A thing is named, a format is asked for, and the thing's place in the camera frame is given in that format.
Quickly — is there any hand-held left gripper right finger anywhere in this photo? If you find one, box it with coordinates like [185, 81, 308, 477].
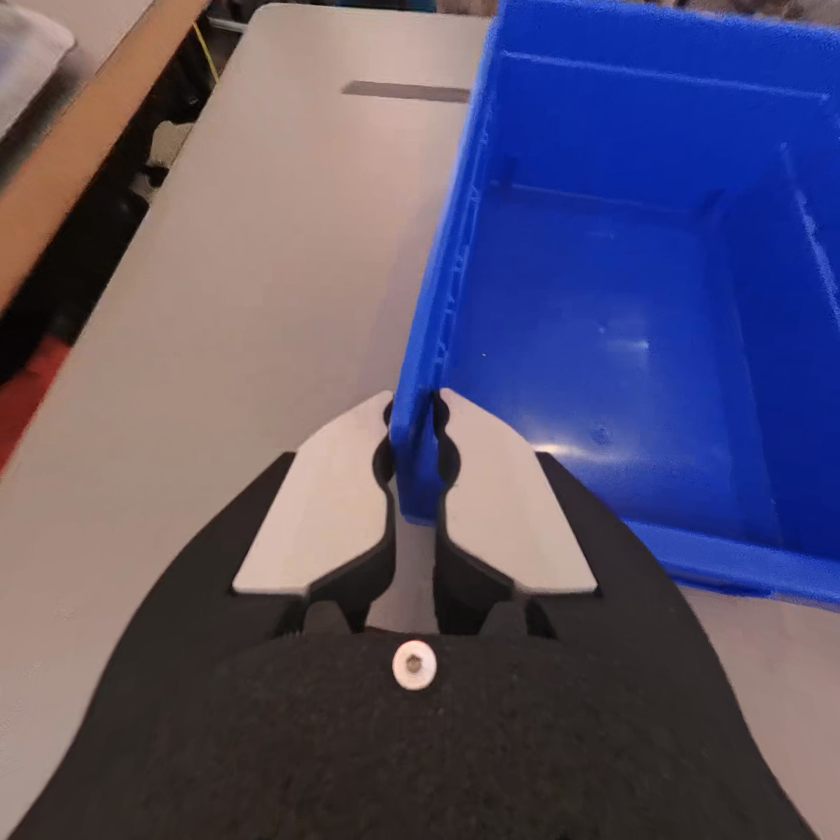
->
[433, 387, 599, 636]

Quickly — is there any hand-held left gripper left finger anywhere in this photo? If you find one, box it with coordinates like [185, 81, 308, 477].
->
[231, 392, 398, 637]

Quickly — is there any blue plastic bin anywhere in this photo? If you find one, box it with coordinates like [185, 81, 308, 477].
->
[390, 0, 840, 614]

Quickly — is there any white red printed garment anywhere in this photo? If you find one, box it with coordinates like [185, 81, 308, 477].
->
[0, 341, 70, 470]

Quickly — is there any grey side table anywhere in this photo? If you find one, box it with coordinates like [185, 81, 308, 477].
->
[0, 0, 214, 316]

